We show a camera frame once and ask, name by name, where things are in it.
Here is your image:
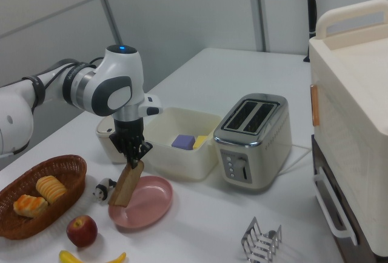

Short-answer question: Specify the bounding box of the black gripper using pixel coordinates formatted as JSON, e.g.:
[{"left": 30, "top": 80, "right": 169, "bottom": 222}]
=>
[{"left": 109, "top": 117, "right": 154, "bottom": 168}]

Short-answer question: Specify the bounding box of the toasted bread slice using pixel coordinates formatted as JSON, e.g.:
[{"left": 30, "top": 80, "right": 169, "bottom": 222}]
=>
[{"left": 108, "top": 160, "right": 145, "bottom": 208}]

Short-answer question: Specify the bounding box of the pink plastic plate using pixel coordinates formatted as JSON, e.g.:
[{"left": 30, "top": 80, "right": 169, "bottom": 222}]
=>
[{"left": 108, "top": 175, "right": 174, "bottom": 231}]

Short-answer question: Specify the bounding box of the striped yellow bread roll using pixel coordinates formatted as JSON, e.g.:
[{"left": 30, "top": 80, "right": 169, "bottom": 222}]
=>
[{"left": 35, "top": 175, "right": 68, "bottom": 205}]

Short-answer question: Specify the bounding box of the small cream lidded bin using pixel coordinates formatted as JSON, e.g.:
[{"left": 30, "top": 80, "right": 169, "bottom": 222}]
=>
[{"left": 95, "top": 116, "right": 129, "bottom": 164}]

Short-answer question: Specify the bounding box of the purple cube block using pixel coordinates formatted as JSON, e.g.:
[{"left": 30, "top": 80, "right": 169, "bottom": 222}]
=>
[{"left": 171, "top": 134, "right": 195, "bottom": 151}]

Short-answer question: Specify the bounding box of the small panda figurine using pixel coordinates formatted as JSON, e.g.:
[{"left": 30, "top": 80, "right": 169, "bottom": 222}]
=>
[{"left": 92, "top": 178, "right": 118, "bottom": 205}]

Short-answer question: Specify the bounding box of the white plastic storage container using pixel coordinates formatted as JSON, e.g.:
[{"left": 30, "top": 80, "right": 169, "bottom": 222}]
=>
[{"left": 142, "top": 107, "right": 222, "bottom": 182}]

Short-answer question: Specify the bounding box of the yellow cube block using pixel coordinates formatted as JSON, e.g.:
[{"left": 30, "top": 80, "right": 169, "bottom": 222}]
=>
[{"left": 192, "top": 135, "right": 209, "bottom": 150}]

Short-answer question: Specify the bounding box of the brown wicker basket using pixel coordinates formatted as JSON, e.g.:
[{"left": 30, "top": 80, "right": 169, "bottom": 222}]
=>
[{"left": 0, "top": 154, "right": 88, "bottom": 241}]

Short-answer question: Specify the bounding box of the red apple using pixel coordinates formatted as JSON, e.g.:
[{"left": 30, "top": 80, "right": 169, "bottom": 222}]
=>
[{"left": 66, "top": 215, "right": 99, "bottom": 248}]

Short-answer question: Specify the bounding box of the orange glazed pastry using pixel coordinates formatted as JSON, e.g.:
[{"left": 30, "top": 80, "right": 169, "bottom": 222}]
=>
[{"left": 13, "top": 194, "right": 49, "bottom": 219}]

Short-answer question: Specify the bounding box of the yellow banana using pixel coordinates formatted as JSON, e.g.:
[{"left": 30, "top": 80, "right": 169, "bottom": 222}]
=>
[{"left": 59, "top": 250, "right": 127, "bottom": 263}]

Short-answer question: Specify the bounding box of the cream and chrome toaster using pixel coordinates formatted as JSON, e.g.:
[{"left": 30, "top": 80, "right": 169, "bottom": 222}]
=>
[{"left": 213, "top": 93, "right": 293, "bottom": 193}]

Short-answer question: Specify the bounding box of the metal toast rack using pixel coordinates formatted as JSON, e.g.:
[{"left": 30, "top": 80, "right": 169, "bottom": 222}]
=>
[{"left": 241, "top": 216, "right": 283, "bottom": 263}]

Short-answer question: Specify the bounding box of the black vertical pole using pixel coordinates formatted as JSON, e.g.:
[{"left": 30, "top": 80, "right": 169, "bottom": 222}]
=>
[{"left": 306, "top": 0, "right": 318, "bottom": 38}]

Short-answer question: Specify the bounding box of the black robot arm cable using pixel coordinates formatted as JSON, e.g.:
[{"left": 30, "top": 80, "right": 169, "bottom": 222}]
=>
[{"left": 21, "top": 58, "right": 104, "bottom": 115}]

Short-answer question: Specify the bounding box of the white toaster power cable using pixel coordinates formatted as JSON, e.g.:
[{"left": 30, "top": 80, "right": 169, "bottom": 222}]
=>
[{"left": 278, "top": 144, "right": 313, "bottom": 173}]

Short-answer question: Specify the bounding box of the brown drawer box white handle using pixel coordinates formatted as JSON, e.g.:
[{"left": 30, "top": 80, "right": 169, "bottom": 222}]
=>
[{"left": 311, "top": 134, "right": 388, "bottom": 263}]

